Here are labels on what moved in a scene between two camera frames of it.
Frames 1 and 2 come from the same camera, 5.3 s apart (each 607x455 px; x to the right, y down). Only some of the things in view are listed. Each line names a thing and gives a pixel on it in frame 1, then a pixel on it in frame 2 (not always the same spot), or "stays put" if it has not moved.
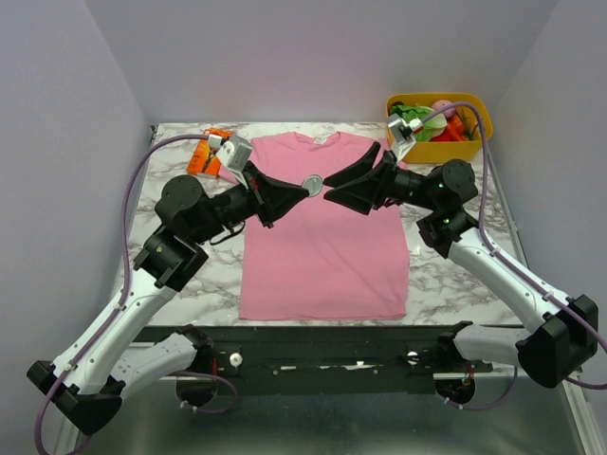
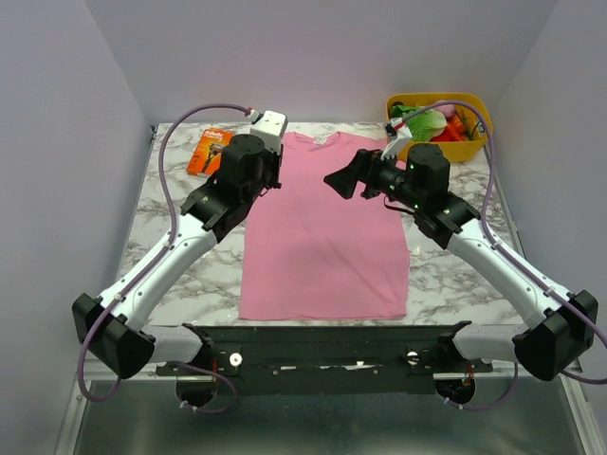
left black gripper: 281,196 to 275,160
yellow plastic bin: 448,152 stays put
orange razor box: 204,159 stays put
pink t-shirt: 321,259 stays put
